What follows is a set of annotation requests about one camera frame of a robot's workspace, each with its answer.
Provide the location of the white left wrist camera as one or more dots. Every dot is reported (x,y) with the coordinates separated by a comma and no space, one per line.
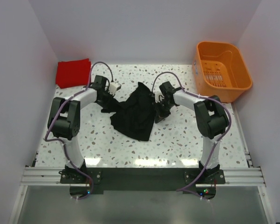
(114,87)

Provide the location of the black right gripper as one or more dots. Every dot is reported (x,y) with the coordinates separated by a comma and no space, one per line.
(161,108)

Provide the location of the aluminium rail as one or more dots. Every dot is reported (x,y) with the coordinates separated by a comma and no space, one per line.
(35,176)
(242,137)

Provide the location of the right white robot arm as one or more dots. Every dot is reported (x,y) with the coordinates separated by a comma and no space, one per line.
(212,118)

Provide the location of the aluminium right side rail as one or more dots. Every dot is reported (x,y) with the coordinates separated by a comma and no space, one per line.
(242,137)

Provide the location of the aluminium front rail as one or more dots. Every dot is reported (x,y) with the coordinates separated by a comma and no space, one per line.
(35,176)

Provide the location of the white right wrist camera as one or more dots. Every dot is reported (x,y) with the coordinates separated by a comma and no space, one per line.
(158,97)

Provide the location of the folded red t-shirt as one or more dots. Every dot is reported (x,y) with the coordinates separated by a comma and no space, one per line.
(72,73)

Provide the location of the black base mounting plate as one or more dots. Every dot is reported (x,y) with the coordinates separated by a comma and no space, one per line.
(90,188)

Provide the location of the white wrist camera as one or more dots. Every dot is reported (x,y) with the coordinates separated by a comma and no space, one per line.
(158,97)
(114,87)

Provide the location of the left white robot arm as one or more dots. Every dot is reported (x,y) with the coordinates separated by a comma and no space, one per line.
(64,123)

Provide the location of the orange plastic basket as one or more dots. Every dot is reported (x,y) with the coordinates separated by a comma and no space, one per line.
(219,69)

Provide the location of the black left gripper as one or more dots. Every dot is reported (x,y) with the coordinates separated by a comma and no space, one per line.
(106,102)

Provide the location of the black t-shirt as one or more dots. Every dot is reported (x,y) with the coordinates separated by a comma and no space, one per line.
(134,117)

